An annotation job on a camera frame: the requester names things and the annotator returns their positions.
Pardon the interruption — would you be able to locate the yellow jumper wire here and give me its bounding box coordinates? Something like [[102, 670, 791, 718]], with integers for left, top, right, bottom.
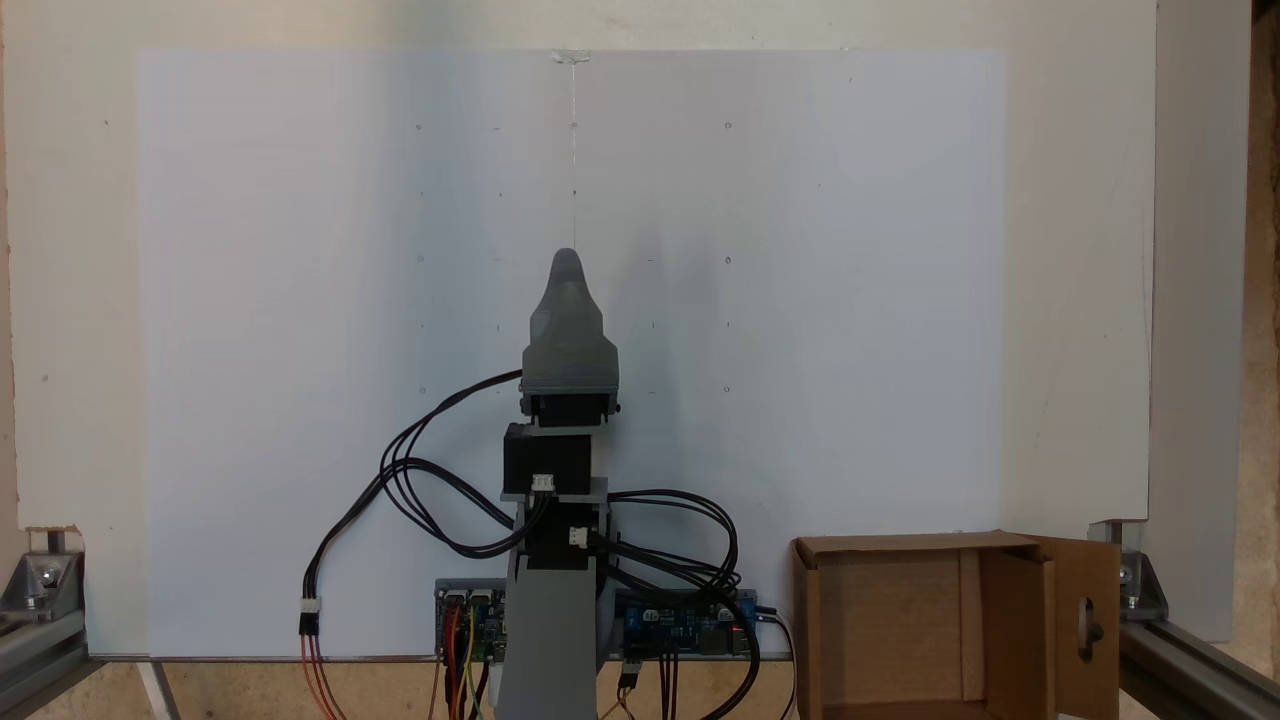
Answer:
[[462, 605, 483, 720]]

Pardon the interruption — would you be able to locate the orange red wire pair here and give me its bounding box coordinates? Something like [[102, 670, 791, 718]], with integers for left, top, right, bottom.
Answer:
[[300, 632, 349, 720]]

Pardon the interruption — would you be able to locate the blue circuit board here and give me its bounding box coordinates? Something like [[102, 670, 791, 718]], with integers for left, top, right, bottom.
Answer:
[[612, 588, 761, 659]]

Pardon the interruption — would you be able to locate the metal corner bracket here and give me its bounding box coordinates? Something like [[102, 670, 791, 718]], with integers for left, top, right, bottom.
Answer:
[[0, 528, 87, 623], [1088, 518, 1171, 623]]

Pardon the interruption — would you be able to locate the brown cardboard box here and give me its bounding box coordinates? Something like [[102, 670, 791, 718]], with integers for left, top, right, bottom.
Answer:
[[790, 530, 1123, 720]]

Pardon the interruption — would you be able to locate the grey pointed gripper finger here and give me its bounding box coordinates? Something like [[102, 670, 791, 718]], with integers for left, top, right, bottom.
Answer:
[[531, 248, 604, 339]]

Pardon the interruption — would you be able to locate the aluminium profile post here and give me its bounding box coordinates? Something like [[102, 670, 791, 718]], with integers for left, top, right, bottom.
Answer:
[[0, 600, 93, 720], [1118, 615, 1280, 720]]

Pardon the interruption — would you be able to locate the small control circuit board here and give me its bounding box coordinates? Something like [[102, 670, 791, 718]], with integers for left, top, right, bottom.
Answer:
[[434, 578, 508, 663]]

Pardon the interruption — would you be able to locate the black servo cable loop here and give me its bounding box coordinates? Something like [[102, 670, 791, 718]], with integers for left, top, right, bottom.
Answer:
[[596, 487, 747, 603], [378, 368, 546, 561]]

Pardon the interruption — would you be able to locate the large white paper sheet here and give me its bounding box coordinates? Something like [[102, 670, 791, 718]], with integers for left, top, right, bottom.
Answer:
[[135, 48, 1009, 661]]

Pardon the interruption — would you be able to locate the black cable with white connector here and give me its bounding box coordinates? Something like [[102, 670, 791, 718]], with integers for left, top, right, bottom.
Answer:
[[298, 455, 521, 637]]

